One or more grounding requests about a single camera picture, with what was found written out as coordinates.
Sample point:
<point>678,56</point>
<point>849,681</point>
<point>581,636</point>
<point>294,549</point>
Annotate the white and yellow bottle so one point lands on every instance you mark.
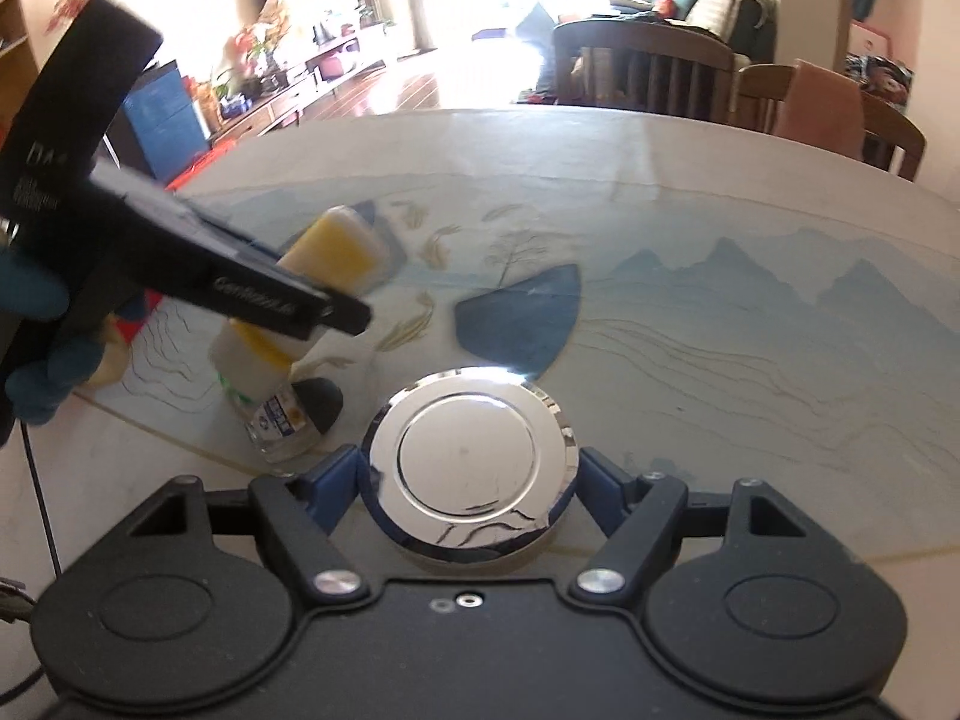
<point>345,251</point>

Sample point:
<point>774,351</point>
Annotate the wooden slatted chair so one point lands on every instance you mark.
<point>645,71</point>

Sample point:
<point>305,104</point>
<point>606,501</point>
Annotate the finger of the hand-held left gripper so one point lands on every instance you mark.
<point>232,236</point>
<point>255,289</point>

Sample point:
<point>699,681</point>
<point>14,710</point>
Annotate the low wooden cabinet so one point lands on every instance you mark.
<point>300,90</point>

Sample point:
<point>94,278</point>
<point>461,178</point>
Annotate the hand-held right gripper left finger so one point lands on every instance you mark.
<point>337,481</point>

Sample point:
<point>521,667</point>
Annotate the colourful poster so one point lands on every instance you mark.
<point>881,79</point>

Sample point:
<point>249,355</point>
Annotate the round silver tin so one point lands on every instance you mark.
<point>469,457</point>

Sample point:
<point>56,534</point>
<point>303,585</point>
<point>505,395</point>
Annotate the sofa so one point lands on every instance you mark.
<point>712,7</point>

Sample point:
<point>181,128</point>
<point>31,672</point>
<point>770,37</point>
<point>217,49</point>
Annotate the person's left hand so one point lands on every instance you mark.
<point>45,394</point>

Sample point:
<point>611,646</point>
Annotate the small clear bottle blue label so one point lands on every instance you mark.
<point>289,420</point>

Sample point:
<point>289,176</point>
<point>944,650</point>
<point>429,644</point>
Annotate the small green plastic piece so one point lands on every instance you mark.
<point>236,392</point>

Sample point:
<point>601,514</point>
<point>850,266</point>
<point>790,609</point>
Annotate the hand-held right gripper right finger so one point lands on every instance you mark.
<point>600,476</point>

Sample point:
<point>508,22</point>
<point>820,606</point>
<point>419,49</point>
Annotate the blue storage box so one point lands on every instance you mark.
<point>165,120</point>

